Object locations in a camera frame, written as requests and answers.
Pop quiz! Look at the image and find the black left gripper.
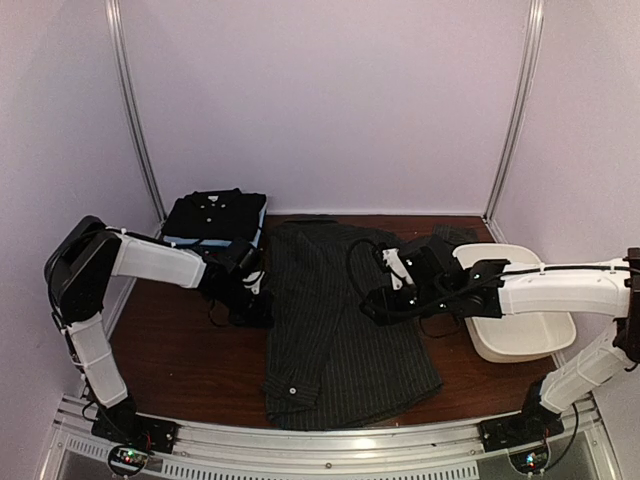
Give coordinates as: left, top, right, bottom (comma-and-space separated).
212, 279, 273, 327

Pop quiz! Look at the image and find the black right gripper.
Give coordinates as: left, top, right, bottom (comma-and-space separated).
361, 283, 452, 327

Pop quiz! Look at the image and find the dark pinstriped long sleeve shirt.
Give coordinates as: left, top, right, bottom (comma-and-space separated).
262, 214, 479, 431

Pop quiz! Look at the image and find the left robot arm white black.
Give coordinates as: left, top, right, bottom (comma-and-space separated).
44, 215, 274, 444

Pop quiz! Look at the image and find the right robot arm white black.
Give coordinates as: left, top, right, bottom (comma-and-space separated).
358, 235, 639, 442

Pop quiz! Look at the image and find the white plastic basin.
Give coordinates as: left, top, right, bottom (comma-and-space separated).
453, 243, 576, 363

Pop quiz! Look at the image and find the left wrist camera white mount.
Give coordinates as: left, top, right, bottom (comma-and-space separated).
242, 270, 266, 295

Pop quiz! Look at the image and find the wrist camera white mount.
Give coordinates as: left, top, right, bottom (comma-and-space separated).
242, 270, 266, 295
382, 248, 415, 290

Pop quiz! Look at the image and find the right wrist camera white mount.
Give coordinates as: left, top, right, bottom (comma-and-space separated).
382, 248, 415, 290

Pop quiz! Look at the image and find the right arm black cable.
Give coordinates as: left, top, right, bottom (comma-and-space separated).
347, 238, 386, 301

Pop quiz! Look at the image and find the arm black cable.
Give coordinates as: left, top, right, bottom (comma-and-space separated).
44, 224, 126, 341
347, 238, 386, 301

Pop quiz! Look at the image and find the aluminium front rail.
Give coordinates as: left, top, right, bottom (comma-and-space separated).
35, 395, 623, 479

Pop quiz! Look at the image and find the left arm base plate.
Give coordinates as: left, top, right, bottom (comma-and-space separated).
91, 413, 178, 454

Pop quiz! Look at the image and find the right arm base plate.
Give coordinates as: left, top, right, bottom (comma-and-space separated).
478, 412, 564, 452

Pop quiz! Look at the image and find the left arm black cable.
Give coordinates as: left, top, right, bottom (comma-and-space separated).
44, 224, 126, 341

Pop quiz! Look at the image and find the right aluminium corner post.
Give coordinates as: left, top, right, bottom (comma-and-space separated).
483, 0, 545, 225

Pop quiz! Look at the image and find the aluminium corner post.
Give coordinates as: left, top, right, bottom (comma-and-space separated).
483, 0, 545, 225
104, 0, 167, 224

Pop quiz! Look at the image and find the left aluminium corner post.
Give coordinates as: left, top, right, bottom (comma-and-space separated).
104, 0, 167, 224

